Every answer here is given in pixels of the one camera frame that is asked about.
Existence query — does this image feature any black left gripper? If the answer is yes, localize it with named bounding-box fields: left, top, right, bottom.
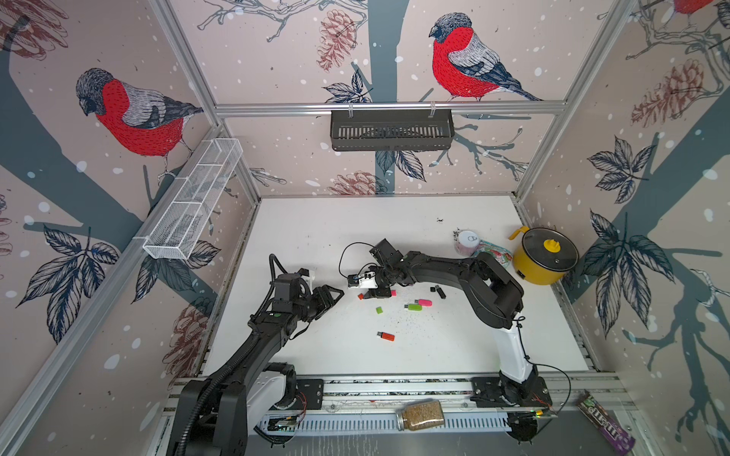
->
left=292, top=284, right=344, bottom=322

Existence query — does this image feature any red usb drive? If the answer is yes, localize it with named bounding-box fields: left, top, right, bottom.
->
left=376, top=332, right=395, bottom=342

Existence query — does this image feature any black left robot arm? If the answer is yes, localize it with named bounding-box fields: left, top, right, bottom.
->
left=167, top=254, right=345, bottom=455

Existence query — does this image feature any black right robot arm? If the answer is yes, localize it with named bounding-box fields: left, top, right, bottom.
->
left=347, top=239, right=552, bottom=409

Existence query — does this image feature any black usb drive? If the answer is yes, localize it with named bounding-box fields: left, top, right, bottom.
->
left=431, top=285, right=446, bottom=299

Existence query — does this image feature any glass jar with grains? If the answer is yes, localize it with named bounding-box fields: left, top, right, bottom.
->
left=397, top=399, right=446, bottom=431

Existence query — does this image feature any green candy packet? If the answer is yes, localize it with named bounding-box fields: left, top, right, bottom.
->
left=474, top=239, right=513, bottom=266

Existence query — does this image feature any yellow toy pot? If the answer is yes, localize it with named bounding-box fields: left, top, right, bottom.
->
left=509, top=226, right=580, bottom=286

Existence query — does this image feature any purple candy bar pack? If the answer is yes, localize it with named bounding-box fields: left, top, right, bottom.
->
left=576, top=391, right=636, bottom=456

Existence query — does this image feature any black wire basket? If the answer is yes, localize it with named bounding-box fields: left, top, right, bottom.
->
left=330, top=109, right=455, bottom=152

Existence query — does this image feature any white wire shelf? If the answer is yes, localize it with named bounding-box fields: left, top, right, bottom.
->
left=143, top=138, right=243, bottom=260

